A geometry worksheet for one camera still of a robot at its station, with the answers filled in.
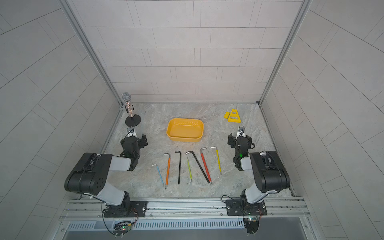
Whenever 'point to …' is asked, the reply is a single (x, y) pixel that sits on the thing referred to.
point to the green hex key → (190, 171)
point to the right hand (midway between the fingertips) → (239, 132)
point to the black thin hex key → (179, 165)
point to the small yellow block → (226, 115)
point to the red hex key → (208, 173)
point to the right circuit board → (252, 226)
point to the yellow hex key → (218, 158)
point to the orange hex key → (168, 170)
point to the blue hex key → (159, 173)
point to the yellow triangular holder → (234, 116)
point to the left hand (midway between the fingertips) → (138, 133)
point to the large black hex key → (198, 163)
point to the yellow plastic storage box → (186, 130)
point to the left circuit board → (122, 228)
